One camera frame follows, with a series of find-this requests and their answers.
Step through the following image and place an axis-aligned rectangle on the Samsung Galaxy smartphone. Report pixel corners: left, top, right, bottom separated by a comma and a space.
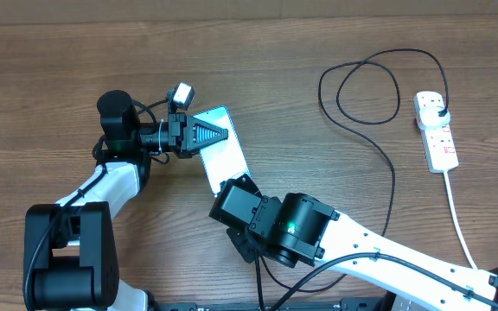
195, 105, 251, 196

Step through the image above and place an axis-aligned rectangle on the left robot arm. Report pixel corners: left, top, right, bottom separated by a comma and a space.
22, 84, 229, 310

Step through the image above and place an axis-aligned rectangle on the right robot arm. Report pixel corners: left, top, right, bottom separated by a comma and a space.
209, 175, 498, 310

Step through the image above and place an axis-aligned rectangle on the white charger adapter plug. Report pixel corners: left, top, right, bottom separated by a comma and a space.
417, 107, 450, 130

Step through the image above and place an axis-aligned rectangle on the white power strip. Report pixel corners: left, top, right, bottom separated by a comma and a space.
413, 91, 459, 173

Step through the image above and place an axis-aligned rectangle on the cardboard backdrop panel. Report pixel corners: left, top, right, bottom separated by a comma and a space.
0, 0, 498, 25

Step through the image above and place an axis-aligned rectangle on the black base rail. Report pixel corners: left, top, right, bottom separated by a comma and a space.
153, 296, 388, 311

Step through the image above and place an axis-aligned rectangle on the white power strip cord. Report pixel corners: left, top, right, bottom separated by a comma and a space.
442, 170, 478, 270

